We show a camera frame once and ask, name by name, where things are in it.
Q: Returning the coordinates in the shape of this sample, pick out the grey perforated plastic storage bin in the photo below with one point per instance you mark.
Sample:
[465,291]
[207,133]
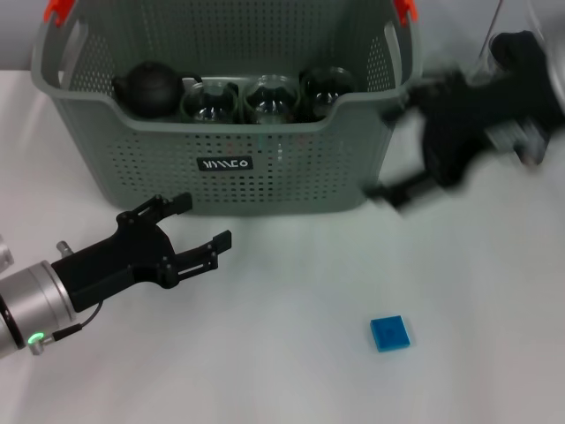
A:
[287,176]

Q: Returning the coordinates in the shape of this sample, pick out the black clay teapot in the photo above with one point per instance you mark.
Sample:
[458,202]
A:
[150,88]

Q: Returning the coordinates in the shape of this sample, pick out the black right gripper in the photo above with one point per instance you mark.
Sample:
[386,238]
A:
[476,123]

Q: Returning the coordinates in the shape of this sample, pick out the blue square toy brick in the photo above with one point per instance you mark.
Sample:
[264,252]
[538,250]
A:
[391,334]

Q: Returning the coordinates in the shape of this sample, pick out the glass teacup with black sleeve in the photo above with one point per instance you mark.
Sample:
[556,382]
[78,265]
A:
[207,103]
[269,99]
[326,90]

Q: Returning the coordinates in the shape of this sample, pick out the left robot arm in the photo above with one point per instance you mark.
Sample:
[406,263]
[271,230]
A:
[31,305]

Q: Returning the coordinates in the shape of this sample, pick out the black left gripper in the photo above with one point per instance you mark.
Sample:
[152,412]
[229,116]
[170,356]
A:
[110,265]

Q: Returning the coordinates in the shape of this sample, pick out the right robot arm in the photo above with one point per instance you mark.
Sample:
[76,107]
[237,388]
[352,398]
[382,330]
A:
[556,75]

